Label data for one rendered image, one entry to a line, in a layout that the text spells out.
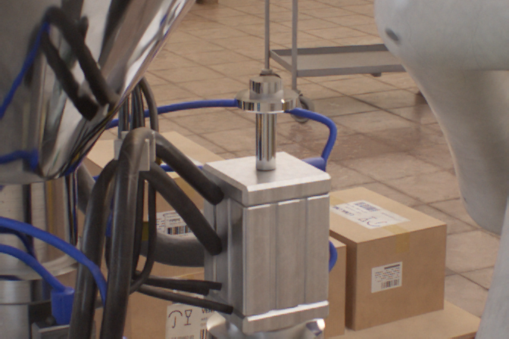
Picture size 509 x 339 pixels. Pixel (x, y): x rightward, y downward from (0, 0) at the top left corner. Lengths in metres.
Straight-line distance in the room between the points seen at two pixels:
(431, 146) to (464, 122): 4.58
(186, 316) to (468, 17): 2.21
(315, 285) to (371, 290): 3.01
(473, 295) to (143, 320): 1.37
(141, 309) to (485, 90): 2.03
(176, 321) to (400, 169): 2.44
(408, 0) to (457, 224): 3.75
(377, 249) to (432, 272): 0.22
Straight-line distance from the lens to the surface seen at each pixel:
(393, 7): 1.30
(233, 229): 0.64
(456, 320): 3.78
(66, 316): 0.59
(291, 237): 0.64
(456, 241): 4.84
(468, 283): 4.46
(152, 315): 3.35
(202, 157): 3.44
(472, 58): 1.30
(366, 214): 3.81
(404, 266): 3.71
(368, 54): 6.91
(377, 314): 3.70
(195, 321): 3.41
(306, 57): 6.80
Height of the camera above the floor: 1.59
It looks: 16 degrees down
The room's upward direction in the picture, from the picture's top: straight up
